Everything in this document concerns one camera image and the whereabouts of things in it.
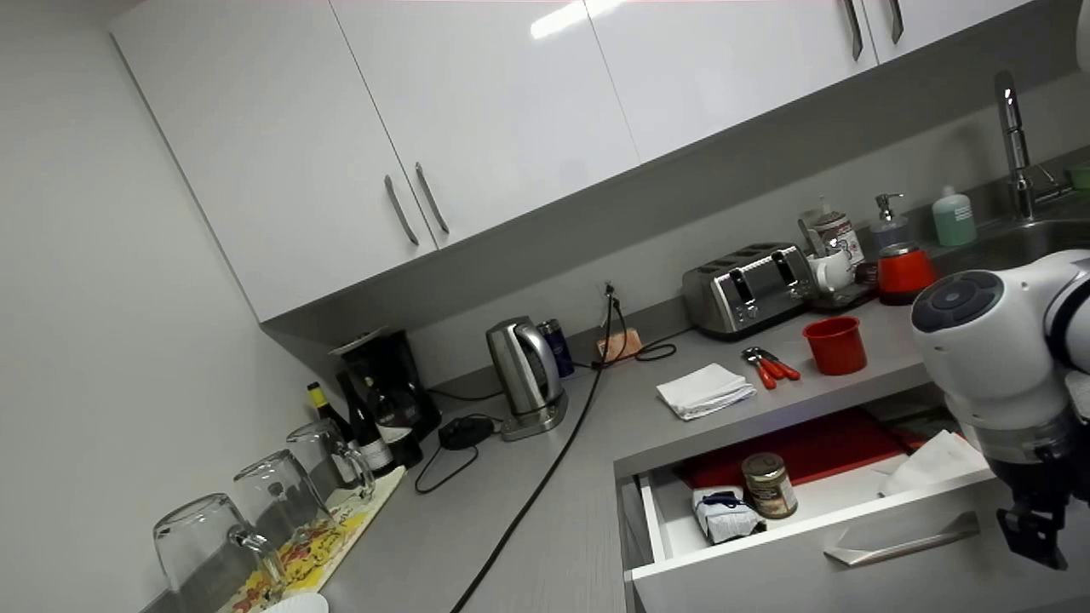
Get right upturned glass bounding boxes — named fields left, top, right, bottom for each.
left=285, top=419, right=373, bottom=497

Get stainless steel electric kettle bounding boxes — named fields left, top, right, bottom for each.
left=488, top=317, right=566, bottom=439

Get chrome sink faucet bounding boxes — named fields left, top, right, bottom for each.
left=994, top=72, right=1064, bottom=221

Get patterned ceramic soap dispenser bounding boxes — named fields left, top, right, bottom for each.
left=796, top=208, right=865, bottom=307

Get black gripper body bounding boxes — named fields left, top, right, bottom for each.
left=994, top=453, right=1090, bottom=570

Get small tin can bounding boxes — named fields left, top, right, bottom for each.
left=744, top=453, right=796, bottom=519

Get red tray in drawer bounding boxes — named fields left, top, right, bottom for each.
left=676, top=410, right=922, bottom=487

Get white drawer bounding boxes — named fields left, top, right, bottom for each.
left=622, top=382, right=1090, bottom=613

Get middle upturned glass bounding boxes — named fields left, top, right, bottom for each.
left=233, top=450, right=332, bottom=546

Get folded white napkin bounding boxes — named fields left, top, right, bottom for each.
left=658, top=364, right=753, bottom=419

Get white towel with red stripes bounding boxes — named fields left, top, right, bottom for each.
left=879, top=429, right=989, bottom=497

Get white upper cabinets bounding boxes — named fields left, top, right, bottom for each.
left=109, top=0, right=1025, bottom=319

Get silver four-slot toaster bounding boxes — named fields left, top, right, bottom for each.
left=683, top=243, right=817, bottom=336

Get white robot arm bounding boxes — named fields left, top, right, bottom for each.
left=909, top=249, right=1090, bottom=570

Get grey pump dispenser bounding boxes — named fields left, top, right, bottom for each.
left=869, top=195, right=907, bottom=252

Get black power cord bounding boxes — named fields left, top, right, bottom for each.
left=448, top=282, right=628, bottom=613

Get red handled scissors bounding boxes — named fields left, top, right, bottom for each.
left=744, top=346, right=802, bottom=392

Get crumpled white black packet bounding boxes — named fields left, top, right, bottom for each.
left=691, top=487, right=768, bottom=546

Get stainless steel sink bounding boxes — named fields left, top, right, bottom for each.
left=942, top=217, right=1090, bottom=274

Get dark glass bottle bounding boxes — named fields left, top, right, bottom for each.
left=306, top=382, right=349, bottom=453

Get red mug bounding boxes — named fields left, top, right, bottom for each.
left=804, top=317, right=865, bottom=376

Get green soap bottle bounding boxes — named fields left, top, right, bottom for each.
left=932, top=186, right=979, bottom=249

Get colourful drying mat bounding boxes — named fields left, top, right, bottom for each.
left=220, top=467, right=406, bottom=613

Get black coffee maker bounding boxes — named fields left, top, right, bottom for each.
left=334, top=332, right=440, bottom=467

